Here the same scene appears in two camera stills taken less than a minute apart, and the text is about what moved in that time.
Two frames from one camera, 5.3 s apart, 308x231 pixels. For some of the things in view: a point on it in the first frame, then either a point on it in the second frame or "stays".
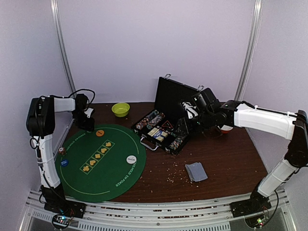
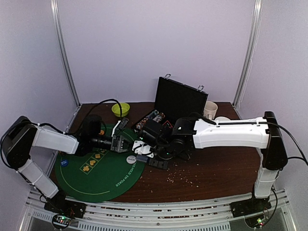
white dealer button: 131,159 stays
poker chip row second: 157,120 stays
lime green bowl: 121,109 stays
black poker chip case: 168,126 stays
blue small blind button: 64,163 stays
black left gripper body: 82,121 to 112,146
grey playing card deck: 195,172 to 142,158
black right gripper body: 186,120 to 155,162
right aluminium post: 253,39 stays
